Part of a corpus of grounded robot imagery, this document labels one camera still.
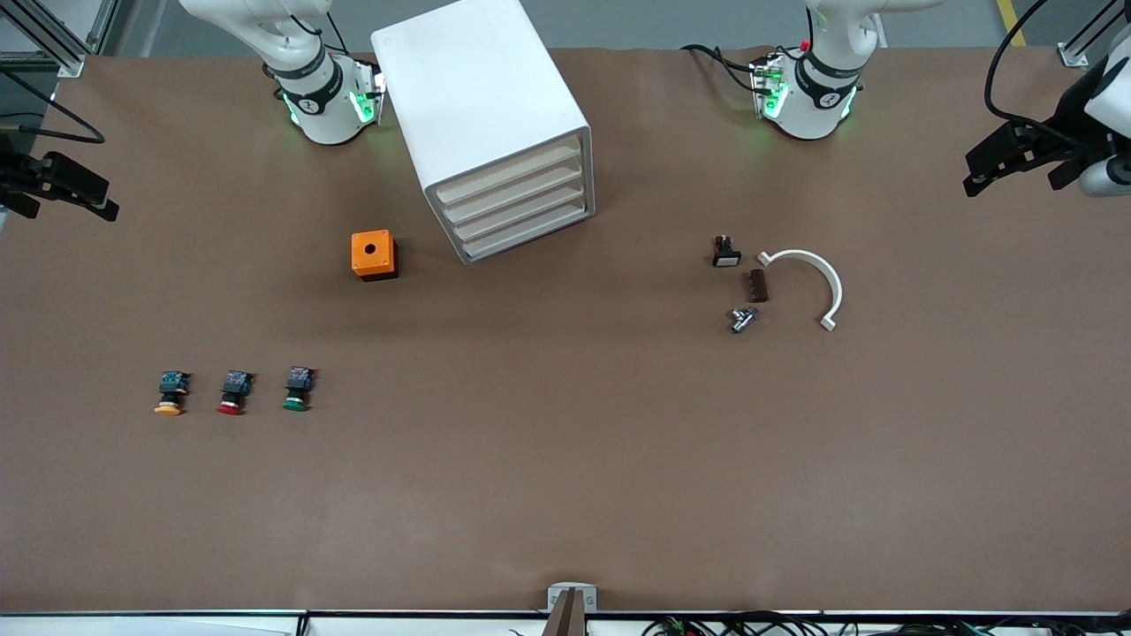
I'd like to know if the white table edge strip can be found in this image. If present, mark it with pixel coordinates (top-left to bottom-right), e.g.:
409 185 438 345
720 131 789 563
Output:
0 609 1131 636

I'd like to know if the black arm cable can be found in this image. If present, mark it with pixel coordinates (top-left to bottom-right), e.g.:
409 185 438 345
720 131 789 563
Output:
0 66 105 144
983 0 1105 151

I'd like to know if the white curved pipe clamp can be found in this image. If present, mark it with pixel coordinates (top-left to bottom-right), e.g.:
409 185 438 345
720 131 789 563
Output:
757 249 844 332

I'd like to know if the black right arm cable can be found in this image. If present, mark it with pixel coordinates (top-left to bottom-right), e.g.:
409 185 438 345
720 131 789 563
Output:
0 66 105 144

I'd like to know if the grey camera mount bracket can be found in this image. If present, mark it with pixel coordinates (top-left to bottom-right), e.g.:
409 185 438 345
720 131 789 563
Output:
543 581 599 636

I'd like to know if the yellow push button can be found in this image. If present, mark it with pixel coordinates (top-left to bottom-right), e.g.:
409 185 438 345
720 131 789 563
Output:
154 370 192 417

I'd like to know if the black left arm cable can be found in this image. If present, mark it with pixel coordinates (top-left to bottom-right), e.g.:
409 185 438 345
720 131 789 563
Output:
983 0 1105 151

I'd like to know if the green push button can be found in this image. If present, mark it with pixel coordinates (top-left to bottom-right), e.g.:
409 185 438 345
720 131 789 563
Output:
282 366 317 413

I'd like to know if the aluminium frame post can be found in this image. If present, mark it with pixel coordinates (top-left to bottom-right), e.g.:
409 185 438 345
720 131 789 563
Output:
1059 0 1131 69
0 0 120 79

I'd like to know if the orange box with hole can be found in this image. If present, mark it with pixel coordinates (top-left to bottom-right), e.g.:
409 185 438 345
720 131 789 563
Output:
351 230 399 282

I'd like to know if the red push button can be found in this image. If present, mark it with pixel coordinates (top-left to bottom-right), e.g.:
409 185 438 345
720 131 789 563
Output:
217 370 256 416

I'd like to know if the black base cable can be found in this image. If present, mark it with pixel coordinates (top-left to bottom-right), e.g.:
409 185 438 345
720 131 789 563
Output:
680 42 763 95

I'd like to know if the black cable bundle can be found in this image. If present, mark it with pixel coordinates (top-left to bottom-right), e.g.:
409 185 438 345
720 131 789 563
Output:
641 609 1131 636

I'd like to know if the white drawer cabinet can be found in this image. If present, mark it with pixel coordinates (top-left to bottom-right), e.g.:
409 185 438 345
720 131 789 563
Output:
370 0 596 265

